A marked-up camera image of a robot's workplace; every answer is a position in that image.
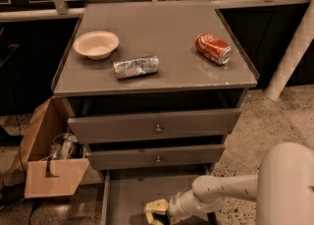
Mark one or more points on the grey middle drawer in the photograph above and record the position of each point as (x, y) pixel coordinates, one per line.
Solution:
(154, 157)

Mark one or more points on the brown cardboard box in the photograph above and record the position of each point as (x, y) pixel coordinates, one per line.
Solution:
(47, 177)

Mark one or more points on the grey drawer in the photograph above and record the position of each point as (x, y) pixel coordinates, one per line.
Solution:
(154, 126)
(127, 191)
(154, 157)

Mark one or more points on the grey drawer cabinet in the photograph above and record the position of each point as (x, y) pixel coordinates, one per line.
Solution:
(185, 81)

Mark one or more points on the clear plastic bottles in box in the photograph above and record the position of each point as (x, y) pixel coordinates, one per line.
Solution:
(63, 146)

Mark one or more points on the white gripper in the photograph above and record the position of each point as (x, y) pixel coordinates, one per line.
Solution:
(174, 206)

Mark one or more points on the white paper bowl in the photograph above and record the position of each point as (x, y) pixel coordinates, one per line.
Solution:
(96, 45)

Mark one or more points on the white diagonal pole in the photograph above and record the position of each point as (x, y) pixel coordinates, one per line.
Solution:
(297, 47)

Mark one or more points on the silver blue crushed can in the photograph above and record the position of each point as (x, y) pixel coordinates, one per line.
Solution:
(137, 67)

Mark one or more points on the grey top drawer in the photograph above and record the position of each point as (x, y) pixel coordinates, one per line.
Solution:
(154, 126)

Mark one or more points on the red cola can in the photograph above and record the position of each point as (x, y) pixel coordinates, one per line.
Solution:
(213, 48)

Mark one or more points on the grey bottom drawer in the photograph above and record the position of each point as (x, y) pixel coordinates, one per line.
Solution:
(127, 191)

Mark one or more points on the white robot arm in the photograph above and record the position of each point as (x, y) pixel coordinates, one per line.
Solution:
(283, 191)

